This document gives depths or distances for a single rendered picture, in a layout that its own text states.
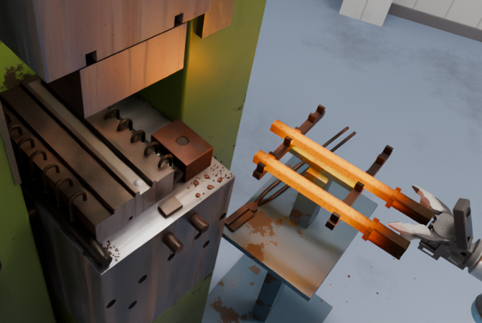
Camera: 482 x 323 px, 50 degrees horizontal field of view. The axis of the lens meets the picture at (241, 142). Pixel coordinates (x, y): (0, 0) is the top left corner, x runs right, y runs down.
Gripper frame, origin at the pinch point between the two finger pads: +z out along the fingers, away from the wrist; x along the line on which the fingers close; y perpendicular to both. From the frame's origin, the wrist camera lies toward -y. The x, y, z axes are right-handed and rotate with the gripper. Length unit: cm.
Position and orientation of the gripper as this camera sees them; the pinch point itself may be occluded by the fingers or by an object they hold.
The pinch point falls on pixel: (401, 202)
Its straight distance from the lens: 128.6
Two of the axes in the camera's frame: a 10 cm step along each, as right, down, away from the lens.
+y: -1.5, 6.7, 7.3
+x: 5.8, -5.4, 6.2
